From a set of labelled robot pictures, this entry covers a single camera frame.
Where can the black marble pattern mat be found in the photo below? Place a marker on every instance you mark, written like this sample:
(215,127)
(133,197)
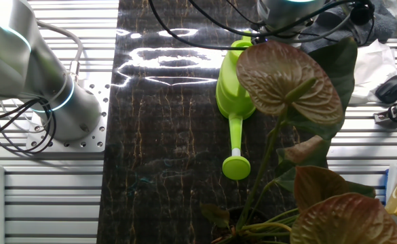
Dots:
(167,135)

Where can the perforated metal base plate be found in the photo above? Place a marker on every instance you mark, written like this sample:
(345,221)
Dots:
(91,148)

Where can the anthurium plant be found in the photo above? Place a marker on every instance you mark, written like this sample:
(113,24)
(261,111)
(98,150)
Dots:
(279,74)

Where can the black computer mouse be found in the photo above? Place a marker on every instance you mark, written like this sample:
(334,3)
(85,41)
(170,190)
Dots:
(388,91)

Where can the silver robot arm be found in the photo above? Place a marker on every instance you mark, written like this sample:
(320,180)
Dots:
(72,112)

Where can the white tissue paper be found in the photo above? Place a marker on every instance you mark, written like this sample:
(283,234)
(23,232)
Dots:
(371,67)

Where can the grey towel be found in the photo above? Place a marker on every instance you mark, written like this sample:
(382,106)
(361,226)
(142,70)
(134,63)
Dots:
(384,23)

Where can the lime green watering can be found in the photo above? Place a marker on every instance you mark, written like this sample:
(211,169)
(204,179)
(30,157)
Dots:
(233,98)

